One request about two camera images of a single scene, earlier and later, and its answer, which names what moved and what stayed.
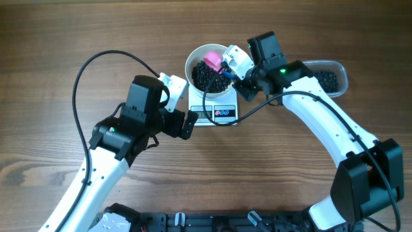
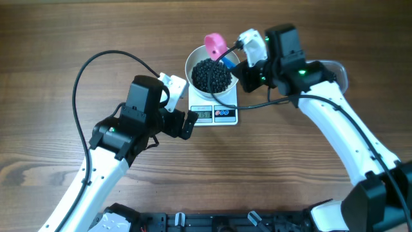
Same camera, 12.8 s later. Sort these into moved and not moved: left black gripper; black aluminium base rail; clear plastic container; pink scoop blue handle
Moved: pink scoop blue handle
Not moved: clear plastic container; black aluminium base rail; left black gripper
